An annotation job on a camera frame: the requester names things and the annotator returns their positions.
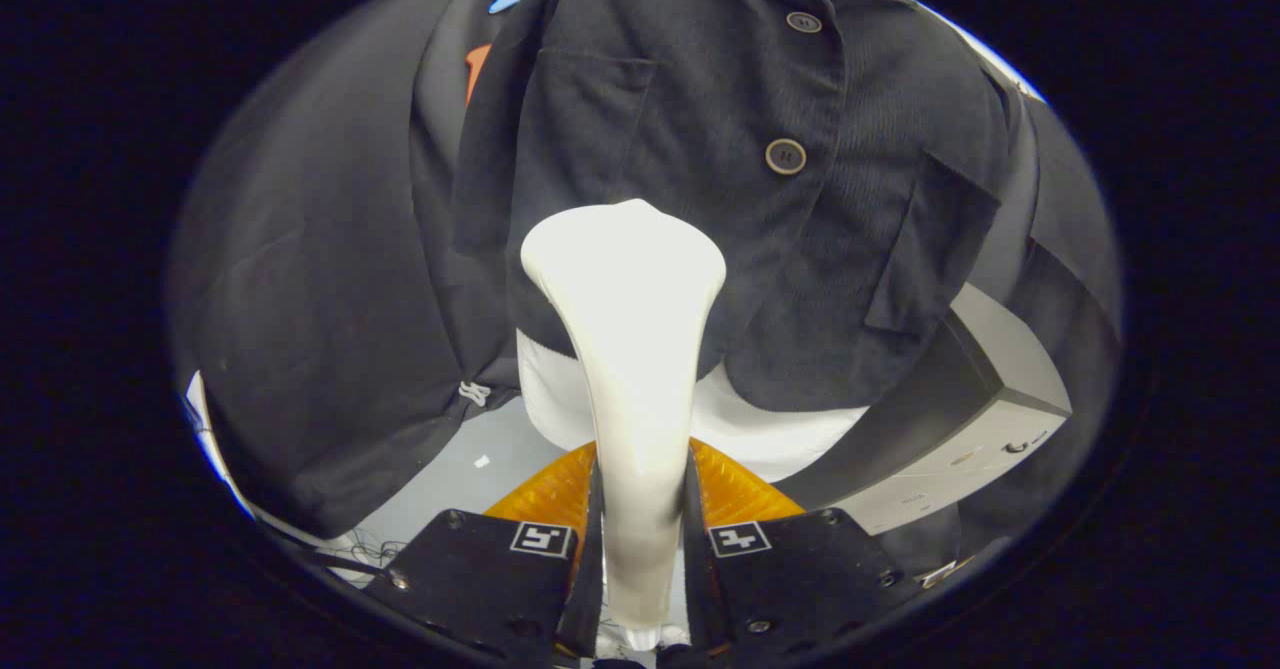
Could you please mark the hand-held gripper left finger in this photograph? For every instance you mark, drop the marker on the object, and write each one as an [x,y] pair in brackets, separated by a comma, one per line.
[590,579]

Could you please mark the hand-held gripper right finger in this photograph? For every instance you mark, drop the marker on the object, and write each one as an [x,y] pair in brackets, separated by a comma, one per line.
[697,579]

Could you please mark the white shirt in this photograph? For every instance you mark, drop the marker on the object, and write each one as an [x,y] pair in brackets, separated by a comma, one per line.
[780,439]

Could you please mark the white garment steamer head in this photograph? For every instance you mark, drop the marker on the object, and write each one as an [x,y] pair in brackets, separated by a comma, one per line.
[625,349]

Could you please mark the black jacket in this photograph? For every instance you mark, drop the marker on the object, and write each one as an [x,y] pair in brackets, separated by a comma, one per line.
[680,129]

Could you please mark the grey cabinet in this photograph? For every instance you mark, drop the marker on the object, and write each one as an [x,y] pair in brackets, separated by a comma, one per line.
[960,449]

